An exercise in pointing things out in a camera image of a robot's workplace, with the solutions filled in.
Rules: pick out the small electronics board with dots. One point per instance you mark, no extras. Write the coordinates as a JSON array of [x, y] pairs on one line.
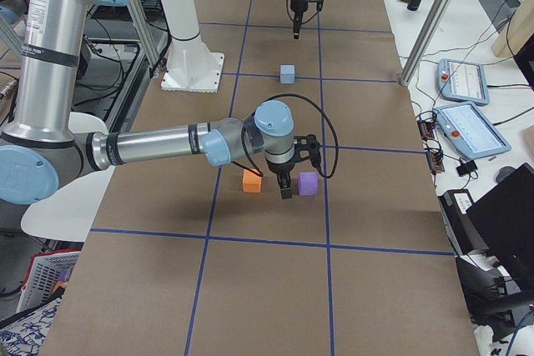
[[433, 150]]

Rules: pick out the white chair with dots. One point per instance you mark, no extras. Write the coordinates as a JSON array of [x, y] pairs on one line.
[[68, 215]]

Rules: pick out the aluminium frame post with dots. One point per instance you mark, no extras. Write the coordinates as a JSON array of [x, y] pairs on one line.
[[423, 40]]

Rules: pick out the far teach pendant tablet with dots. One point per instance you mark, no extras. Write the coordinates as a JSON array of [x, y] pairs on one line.
[[462, 81]]

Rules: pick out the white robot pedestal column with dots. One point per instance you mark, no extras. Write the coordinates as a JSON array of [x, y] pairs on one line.
[[190, 65]]

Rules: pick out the purple foam block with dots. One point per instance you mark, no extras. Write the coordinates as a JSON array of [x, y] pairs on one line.
[[308, 183]]

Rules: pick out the near teach pendant tablet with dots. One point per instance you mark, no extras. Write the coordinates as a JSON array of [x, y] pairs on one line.
[[470, 131]]

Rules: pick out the brown paper table cover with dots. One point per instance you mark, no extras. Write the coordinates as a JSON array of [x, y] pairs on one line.
[[181, 261]]

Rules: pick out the teach pendant tablet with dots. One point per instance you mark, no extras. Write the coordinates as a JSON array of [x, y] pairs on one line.
[[462, 81], [470, 131]]

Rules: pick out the white plastic basket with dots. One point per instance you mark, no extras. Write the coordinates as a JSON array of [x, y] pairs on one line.
[[42, 276]]

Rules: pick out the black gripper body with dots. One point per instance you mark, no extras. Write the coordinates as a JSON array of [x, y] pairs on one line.
[[279, 170], [298, 7]]

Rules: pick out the orange foam block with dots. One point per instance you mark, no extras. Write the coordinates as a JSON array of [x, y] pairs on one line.
[[251, 182]]

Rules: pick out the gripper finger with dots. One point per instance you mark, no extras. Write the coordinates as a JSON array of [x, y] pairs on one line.
[[296, 28], [284, 182]]

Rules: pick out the black laptop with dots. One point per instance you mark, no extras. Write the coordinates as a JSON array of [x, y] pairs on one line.
[[504, 219]]

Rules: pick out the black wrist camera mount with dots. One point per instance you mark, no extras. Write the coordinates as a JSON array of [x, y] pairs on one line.
[[307, 148]]

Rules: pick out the light blue foam block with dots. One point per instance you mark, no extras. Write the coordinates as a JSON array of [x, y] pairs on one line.
[[287, 73]]

